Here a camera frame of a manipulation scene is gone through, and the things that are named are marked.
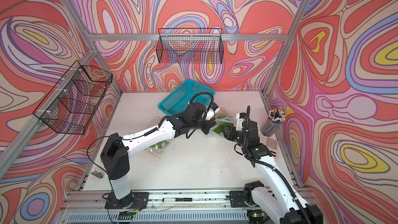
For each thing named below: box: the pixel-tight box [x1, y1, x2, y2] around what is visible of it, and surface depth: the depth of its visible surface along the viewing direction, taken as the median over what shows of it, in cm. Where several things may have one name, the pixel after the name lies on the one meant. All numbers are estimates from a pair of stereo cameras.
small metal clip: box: [90, 170, 104, 179], surface depth 82 cm
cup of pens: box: [260, 108, 286, 137], surface depth 87 cm
